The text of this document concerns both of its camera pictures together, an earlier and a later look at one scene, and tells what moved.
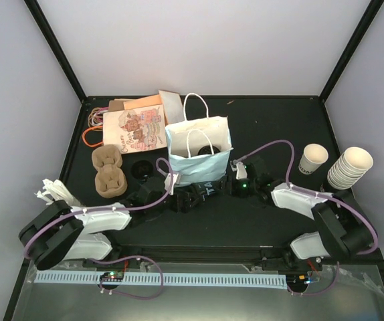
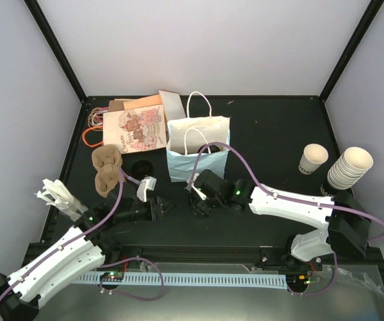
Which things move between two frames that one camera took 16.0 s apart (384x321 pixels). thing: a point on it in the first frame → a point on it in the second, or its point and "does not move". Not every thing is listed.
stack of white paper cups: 350,167 does not move
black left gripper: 186,207 → 157,213
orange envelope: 145,101 does not move
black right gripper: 228,187 → 203,209
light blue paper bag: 199,148 does not move
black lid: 207,150 does not move
